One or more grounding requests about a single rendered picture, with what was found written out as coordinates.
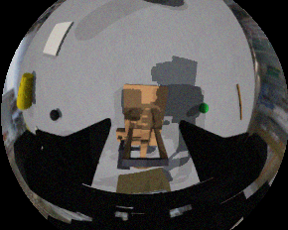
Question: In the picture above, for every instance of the small green ball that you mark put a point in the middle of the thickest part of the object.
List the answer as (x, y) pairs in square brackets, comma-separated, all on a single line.
[(204, 107)]

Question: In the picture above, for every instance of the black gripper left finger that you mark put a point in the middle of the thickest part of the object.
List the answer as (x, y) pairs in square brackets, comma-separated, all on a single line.
[(81, 150)]

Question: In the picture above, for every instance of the yellow cup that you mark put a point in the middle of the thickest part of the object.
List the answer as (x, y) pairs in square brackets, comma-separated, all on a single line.
[(24, 101)]

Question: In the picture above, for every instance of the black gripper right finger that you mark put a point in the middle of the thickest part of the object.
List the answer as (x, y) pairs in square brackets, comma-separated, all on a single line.
[(207, 150)]

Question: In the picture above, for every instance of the white flat square plate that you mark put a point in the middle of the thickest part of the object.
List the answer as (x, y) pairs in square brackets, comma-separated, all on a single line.
[(57, 36)]

